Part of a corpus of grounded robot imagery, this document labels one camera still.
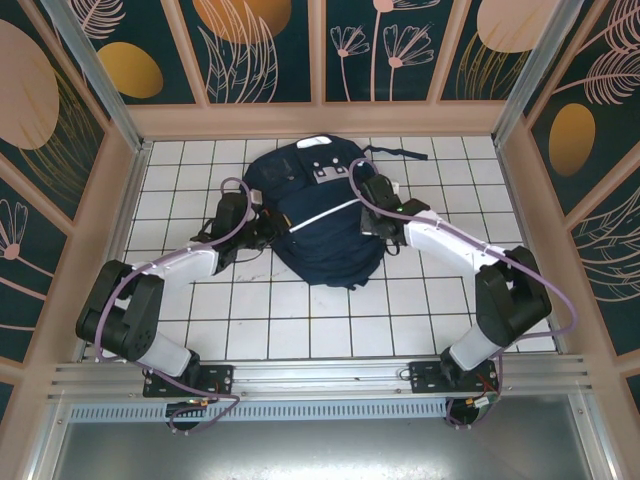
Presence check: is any navy blue backpack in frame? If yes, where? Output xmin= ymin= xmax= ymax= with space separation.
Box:
xmin=241 ymin=133 xmax=430 ymax=292

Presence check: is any aluminium side rail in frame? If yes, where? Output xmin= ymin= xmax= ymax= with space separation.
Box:
xmin=79 ymin=142 xmax=154 ymax=362

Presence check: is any long aluminium mounting rail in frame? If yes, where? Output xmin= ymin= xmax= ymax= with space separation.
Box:
xmin=47 ymin=353 xmax=597 ymax=402

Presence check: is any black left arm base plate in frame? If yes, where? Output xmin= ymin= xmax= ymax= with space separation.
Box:
xmin=142 ymin=363 xmax=235 ymax=399

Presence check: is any aluminium frame post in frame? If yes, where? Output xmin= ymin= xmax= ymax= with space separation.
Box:
xmin=39 ymin=0 xmax=152 ymax=156
xmin=492 ymin=0 xmax=600 ymax=147

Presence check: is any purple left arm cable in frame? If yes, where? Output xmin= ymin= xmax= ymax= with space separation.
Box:
xmin=93 ymin=177 xmax=262 ymax=436

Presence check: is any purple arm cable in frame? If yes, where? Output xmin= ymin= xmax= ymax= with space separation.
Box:
xmin=348 ymin=157 xmax=580 ymax=431
xmin=93 ymin=177 xmax=262 ymax=436

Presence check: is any grey slotted cable duct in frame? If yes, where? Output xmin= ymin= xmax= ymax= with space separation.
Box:
xmin=67 ymin=401 xmax=451 ymax=424

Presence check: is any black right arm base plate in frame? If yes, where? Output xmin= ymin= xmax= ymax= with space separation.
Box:
xmin=408 ymin=359 xmax=500 ymax=396

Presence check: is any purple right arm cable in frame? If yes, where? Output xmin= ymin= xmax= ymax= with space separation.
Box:
xmin=348 ymin=157 xmax=580 ymax=431

